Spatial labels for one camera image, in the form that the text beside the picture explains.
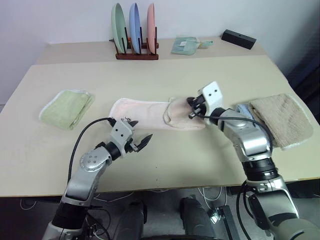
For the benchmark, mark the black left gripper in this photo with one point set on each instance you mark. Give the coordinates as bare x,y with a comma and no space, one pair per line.
132,146

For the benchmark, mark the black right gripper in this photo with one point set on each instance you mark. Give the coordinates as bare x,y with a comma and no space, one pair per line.
200,106

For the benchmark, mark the pale pink towel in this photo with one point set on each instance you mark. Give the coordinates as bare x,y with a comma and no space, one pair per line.
145,112

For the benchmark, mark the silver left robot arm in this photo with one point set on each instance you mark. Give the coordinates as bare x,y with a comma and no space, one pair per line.
87,162

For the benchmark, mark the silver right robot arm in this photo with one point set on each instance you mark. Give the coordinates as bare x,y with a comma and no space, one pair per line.
250,140

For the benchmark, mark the light blue towel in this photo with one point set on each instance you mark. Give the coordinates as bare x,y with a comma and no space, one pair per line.
243,108

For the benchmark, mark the folded green towel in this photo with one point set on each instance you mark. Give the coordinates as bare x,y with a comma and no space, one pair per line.
65,107

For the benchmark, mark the folded beige towel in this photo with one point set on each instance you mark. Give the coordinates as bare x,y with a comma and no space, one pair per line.
282,117

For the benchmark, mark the dark wooden dish rack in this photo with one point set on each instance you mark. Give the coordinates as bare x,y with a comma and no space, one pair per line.
137,56

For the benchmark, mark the black rectangular box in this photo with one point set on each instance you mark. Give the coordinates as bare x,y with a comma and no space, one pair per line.
237,38

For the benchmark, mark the dark rounded robot leg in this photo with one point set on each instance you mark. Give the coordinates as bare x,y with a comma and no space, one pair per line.
132,220
197,217

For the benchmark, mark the pink plate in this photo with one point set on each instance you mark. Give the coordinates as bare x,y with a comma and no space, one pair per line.
151,25

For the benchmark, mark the blue plate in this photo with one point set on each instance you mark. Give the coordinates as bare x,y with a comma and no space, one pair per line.
134,25

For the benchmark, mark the green plate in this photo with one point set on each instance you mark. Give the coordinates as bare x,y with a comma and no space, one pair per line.
117,22

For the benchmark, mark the black metal table base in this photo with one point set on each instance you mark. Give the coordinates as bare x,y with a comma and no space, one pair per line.
227,220

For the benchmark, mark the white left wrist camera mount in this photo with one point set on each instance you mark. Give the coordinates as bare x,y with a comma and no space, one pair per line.
121,131

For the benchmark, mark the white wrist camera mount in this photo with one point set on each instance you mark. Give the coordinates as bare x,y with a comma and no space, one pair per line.
212,95
121,131

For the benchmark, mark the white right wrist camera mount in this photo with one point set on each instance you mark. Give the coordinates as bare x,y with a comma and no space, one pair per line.
212,95

